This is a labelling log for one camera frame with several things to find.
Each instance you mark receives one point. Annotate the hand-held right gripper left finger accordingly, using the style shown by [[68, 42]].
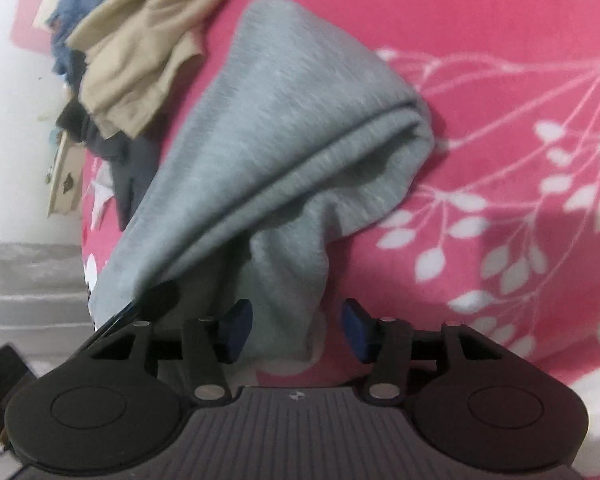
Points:
[[240, 327]]

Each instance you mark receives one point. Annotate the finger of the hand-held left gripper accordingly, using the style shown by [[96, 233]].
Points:
[[160, 297]]

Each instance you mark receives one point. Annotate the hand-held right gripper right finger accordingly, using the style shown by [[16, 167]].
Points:
[[355, 327]]

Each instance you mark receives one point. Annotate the grey sweatpants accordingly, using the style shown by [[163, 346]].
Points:
[[280, 135]]

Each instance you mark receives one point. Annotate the grey curtain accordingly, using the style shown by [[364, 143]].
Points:
[[25, 285]]

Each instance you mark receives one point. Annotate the dark grey garment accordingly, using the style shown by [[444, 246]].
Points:
[[130, 175]]

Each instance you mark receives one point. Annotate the beige garment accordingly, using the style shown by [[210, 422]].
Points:
[[145, 45]]

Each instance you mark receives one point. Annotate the pink floral blanket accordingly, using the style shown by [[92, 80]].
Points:
[[505, 20]]

